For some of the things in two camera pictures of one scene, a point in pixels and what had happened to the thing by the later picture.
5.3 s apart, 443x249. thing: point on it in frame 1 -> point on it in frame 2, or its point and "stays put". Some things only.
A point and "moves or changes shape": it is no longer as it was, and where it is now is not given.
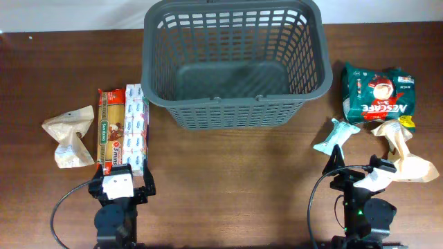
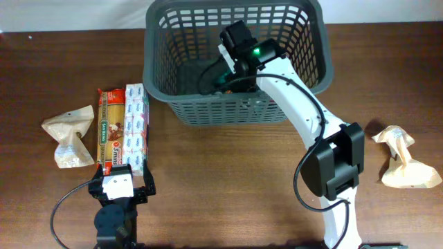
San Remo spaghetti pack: [111, 127] stays put
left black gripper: [141, 193] stays put
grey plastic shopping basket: [233, 63] stays put
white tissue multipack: [136, 128] stays put
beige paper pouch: [408, 169] moves or changes shape
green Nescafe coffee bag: [372, 95] -> [223, 80]
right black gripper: [347, 177] -> [242, 87]
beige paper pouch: [66, 130] stays put
